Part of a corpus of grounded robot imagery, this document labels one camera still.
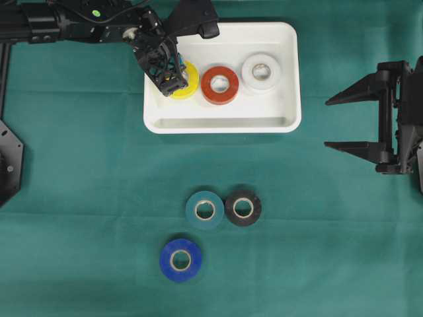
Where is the red tape roll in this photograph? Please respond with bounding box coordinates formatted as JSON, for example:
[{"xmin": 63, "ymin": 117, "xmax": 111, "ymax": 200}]
[{"xmin": 200, "ymin": 66, "xmax": 239, "ymax": 105}]

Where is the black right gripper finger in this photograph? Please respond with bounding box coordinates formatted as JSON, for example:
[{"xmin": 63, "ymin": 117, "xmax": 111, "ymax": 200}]
[
  {"xmin": 325, "ymin": 62, "xmax": 394, "ymax": 106},
  {"xmin": 324, "ymin": 141, "xmax": 395, "ymax": 174}
]

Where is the green table cloth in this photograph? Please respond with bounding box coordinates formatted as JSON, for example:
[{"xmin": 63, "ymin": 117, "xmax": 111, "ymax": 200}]
[{"xmin": 1, "ymin": 1, "xmax": 422, "ymax": 316}]

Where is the green tape roll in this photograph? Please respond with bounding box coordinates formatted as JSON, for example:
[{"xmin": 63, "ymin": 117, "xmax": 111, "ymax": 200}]
[{"xmin": 185, "ymin": 191, "xmax": 224, "ymax": 230}]

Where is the white tape roll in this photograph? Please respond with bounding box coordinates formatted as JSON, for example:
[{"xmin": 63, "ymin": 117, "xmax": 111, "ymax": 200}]
[{"xmin": 241, "ymin": 53, "xmax": 281, "ymax": 93}]

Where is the blue tape roll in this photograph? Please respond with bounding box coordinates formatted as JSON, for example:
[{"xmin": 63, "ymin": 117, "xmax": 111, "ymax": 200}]
[{"xmin": 159, "ymin": 238, "xmax": 202, "ymax": 283}]

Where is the black tape roll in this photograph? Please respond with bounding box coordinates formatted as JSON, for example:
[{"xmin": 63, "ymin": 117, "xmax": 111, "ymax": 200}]
[{"xmin": 225, "ymin": 190, "xmax": 262, "ymax": 227}]

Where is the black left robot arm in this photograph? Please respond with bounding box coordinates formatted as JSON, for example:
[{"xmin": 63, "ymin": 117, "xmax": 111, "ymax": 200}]
[{"xmin": 1, "ymin": 1, "xmax": 188, "ymax": 96}]

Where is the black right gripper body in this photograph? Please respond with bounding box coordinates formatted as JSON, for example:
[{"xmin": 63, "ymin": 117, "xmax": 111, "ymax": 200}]
[{"xmin": 376, "ymin": 57, "xmax": 422, "ymax": 174}]

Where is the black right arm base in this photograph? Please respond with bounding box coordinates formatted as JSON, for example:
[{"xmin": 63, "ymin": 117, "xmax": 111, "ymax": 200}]
[{"xmin": 410, "ymin": 159, "xmax": 422, "ymax": 195}]

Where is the white plastic tray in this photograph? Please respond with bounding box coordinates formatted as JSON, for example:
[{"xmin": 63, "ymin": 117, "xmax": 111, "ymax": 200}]
[{"xmin": 143, "ymin": 22, "xmax": 301, "ymax": 134}]

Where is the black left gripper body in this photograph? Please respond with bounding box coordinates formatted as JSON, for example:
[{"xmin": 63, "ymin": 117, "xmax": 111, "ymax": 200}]
[{"xmin": 122, "ymin": 6, "xmax": 178, "ymax": 56}]

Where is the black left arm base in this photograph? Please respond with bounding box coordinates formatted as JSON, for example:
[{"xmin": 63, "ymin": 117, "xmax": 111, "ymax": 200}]
[{"xmin": 1, "ymin": 44, "xmax": 24, "ymax": 207}]

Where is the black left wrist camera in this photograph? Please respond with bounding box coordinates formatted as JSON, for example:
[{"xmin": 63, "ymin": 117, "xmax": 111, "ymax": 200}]
[{"xmin": 164, "ymin": 0, "xmax": 219, "ymax": 39}]

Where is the yellow tape roll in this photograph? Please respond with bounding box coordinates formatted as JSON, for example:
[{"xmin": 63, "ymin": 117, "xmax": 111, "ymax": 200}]
[{"xmin": 171, "ymin": 60, "xmax": 200, "ymax": 100}]

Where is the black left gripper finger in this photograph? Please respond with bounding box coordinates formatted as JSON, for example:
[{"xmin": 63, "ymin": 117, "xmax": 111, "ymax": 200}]
[
  {"xmin": 134, "ymin": 49, "xmax": 164, "ymax": 89},
  {"xmin": 156, "ymin": 38, "xmax": 188, "ymax": 96}
]

